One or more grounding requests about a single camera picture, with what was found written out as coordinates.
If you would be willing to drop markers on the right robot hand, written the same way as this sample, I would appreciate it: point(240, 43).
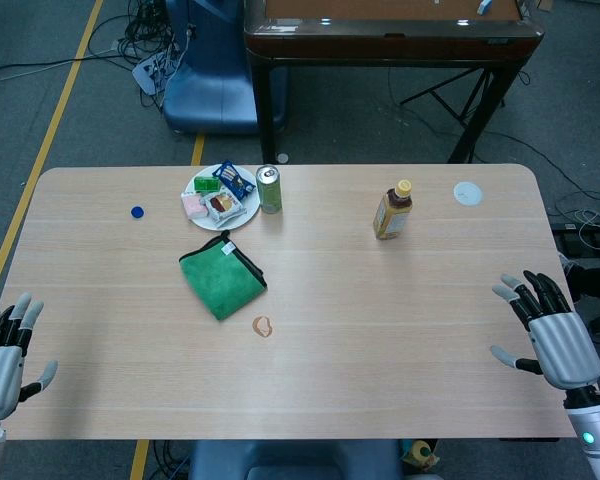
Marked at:
point(562, 350)

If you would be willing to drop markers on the black tripod stand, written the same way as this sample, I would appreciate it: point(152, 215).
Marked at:
point(450, 95)

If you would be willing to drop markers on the white red snack packet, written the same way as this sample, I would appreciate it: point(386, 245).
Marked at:
point(223, 205)

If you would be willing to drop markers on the blue bottle cap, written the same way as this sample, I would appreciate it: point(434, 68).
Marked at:
point(138, 212)

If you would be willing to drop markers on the brown stain spot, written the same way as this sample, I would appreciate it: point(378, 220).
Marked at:
point(262, 326)

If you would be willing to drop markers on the white round plate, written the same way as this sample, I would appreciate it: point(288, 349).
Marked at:
point(207, 220)

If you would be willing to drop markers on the pink snack packet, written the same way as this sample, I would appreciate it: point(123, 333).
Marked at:
point(194, 205)

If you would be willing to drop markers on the dark wooden side table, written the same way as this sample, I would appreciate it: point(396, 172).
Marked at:
point(380, 45)

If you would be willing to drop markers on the blue cookie packet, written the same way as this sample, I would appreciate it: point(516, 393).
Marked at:
point(234, 179)

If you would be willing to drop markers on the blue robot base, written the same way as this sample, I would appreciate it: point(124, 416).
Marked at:
point(207, 75)

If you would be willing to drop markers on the green snack packet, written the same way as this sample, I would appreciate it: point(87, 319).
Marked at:
point(206, 184)

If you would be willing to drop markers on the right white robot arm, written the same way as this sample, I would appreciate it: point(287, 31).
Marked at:
point(596, 430)

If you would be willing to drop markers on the yellow tea bottle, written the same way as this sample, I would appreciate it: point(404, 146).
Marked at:
point(393, 212)

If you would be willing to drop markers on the blue grey robot torso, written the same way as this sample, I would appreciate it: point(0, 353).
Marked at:
point(295, 460)

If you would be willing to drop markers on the green drink can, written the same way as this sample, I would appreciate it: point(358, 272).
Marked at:
point(269, 191)

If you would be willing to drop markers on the green microfiber cloth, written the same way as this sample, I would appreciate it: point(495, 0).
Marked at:
point(221, 281)

